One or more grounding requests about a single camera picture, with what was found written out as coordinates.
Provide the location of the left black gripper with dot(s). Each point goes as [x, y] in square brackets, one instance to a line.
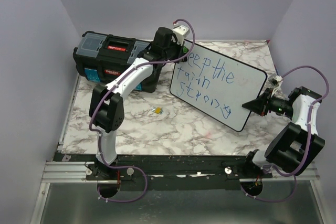
[180, 54]

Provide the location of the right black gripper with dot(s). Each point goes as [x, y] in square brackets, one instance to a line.
[259, 105]

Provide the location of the green black whiteboard eraser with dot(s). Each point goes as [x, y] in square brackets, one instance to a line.
[184, 50]

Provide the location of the white dry-erase whiteboard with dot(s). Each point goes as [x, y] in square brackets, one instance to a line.
[217, 85]

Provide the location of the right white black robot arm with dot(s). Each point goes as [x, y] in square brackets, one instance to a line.
[296, 146]

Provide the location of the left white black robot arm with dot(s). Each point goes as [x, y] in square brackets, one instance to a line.
[107, 102]

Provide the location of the yellow hex key set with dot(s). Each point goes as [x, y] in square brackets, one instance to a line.
[156, 110]

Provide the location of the black plastic toolbox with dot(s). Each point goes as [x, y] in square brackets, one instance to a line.
[101, 58]

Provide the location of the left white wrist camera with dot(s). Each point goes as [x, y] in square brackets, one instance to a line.
[181, 32]

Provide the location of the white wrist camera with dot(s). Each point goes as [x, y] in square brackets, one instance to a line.
[181, 32]
[276, 82]

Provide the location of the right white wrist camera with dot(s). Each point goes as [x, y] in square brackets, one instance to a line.
[276, 82]

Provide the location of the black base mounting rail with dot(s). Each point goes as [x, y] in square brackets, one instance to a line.
[169, 172]

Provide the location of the aluminium extrusion frame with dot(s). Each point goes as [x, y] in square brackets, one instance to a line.
[183, 151]

